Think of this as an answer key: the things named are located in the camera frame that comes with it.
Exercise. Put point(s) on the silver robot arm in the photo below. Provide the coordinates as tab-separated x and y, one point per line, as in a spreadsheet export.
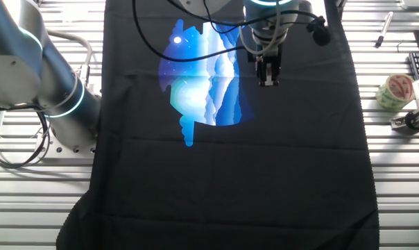
15	69

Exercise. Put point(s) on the grey flat device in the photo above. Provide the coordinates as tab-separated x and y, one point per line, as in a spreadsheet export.
416	3

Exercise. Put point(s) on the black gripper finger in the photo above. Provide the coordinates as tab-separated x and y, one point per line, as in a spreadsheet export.
264	80
273	80

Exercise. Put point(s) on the clear tape roll red print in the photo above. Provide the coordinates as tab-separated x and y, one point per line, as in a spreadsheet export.
391	95

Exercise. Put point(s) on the silver marker pen black cap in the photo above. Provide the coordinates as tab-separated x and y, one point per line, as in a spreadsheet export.
383	29

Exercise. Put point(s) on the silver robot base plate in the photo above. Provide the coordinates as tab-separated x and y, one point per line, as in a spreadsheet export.
64	151

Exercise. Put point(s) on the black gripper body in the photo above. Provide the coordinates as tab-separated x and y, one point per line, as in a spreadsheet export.
269	60

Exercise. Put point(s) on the black foam microphone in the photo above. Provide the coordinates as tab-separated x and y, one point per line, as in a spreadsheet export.
321	34

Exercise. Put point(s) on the black cloth with blue print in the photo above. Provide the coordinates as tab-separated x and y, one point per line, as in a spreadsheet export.
230	180

